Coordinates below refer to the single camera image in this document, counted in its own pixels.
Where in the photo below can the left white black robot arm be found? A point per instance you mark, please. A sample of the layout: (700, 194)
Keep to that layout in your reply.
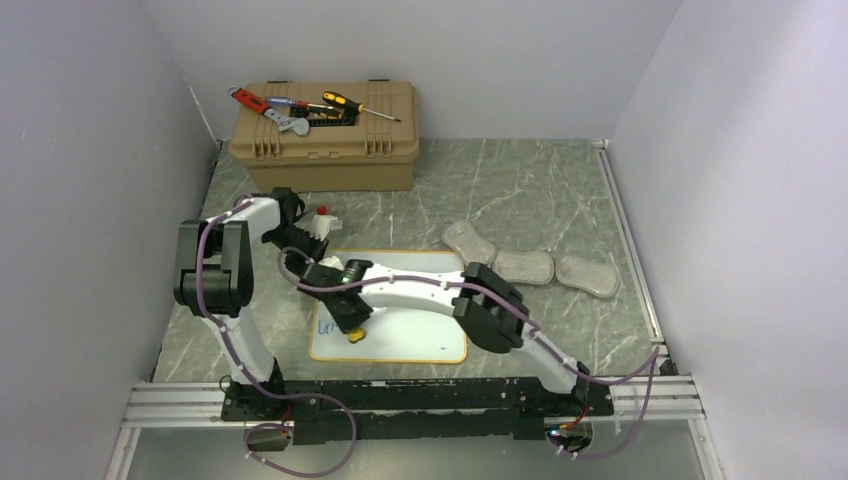
(214, 275)

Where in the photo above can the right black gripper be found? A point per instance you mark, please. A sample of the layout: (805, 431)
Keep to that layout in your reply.
(347, 325)

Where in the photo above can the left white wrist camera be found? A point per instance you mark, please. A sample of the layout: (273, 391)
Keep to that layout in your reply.
(321, 225)

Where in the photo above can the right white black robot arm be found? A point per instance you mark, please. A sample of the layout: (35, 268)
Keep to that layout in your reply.
(487, 308)

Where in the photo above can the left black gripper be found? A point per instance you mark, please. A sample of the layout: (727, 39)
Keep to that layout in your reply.
(319, 248)

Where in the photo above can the aluminium extrusion rail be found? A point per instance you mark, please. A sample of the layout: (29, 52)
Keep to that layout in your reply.
(201, 404)

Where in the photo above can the yellow black screwdriver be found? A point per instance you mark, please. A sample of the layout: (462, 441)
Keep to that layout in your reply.
(340, 101)

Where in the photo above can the yellow bone shaped eraser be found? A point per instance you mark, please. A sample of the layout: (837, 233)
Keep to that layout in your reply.
(356, 335)

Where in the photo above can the blue red small screwdriver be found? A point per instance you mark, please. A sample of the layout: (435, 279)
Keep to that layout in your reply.
(282, 101)

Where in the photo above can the red handled adjustable wrench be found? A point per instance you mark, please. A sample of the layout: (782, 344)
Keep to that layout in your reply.
(285, 124)

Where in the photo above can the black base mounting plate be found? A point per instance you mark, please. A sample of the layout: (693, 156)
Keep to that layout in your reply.
(335, 410)

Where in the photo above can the yellow framed whiteboard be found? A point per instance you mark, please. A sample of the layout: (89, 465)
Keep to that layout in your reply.
(394, 335)

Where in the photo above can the tan plastic toolbox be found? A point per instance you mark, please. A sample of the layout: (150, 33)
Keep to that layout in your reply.
(344, 150)

